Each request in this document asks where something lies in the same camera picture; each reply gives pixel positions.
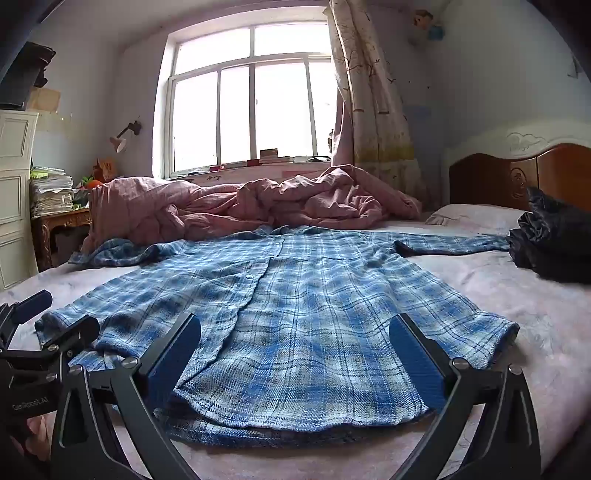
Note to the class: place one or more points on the white pillow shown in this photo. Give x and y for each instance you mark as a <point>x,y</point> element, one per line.
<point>471,216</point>

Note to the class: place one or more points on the wall ornament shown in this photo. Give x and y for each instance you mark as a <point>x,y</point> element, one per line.
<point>427,23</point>

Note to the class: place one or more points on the black bag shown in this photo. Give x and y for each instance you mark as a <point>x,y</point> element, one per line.
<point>27,74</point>

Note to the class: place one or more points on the pink quilt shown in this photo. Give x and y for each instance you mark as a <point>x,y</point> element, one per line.
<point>258,203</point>

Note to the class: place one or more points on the wooden bed headboard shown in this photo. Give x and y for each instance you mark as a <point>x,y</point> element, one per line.
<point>489,180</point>

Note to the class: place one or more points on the white drawer cabinet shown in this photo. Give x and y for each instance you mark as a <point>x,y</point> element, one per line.
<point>14,198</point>

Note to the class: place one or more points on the black jacket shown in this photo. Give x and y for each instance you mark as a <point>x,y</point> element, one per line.
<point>554,240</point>

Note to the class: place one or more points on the carved wooden side table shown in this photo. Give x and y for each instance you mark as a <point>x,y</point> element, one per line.
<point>60,221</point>

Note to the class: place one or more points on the orange round toy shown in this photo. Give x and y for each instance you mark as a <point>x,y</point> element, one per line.
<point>94,183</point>

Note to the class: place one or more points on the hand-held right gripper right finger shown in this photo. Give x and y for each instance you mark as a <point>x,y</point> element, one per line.
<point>415,355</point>

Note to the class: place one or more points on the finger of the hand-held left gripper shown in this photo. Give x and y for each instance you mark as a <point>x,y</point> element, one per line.
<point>74,333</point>
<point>33,303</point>

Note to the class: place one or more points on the patterned beige curtain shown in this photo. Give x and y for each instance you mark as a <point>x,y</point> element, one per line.
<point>374,115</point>

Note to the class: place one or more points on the bed with pink sheet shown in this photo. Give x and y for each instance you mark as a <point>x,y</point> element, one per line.
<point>531,323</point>

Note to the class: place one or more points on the blue plaid shirt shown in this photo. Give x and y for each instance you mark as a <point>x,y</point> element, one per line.
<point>300,314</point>

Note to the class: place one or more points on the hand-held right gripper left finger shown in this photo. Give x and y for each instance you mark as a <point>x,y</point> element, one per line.
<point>173,355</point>

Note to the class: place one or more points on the brown figurine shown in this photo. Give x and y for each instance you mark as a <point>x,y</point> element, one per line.
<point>105,170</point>

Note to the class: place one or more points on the brown cardboard piece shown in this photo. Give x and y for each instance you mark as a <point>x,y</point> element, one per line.
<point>45,99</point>

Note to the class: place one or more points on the stack of papers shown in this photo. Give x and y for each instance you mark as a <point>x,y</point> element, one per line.
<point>51,191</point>

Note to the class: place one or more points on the white framed window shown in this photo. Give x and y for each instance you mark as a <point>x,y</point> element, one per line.
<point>249,106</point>

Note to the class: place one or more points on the wall lamp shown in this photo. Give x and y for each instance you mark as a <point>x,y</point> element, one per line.
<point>121,141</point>

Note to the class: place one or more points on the stack of books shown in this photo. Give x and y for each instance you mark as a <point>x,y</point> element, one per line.
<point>273,156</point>

